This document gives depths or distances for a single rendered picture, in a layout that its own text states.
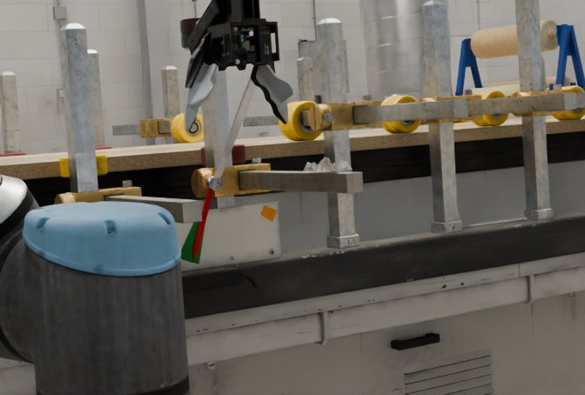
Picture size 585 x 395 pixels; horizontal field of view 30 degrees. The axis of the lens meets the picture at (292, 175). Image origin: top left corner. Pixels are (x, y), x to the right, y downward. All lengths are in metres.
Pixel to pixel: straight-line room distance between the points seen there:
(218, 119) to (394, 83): 4.07
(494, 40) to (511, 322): 6.90
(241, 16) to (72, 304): 0.53
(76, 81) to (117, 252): 0.80
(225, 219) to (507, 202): 0.89
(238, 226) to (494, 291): 0.64
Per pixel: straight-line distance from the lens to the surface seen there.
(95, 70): 2.98
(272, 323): 2.00
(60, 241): 1.04
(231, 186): 1.90
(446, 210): 2.18
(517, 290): 2.35
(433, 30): 2.17
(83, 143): 1.80
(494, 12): 11.81
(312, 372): 2.33
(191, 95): 1.45
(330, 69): 2.02
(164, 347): 1.06
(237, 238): 1.91
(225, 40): 1.43
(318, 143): 2.19
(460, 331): 2.56
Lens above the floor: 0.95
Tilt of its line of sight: 3 degrees down
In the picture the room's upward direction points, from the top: 4 degrees counter-clockwise
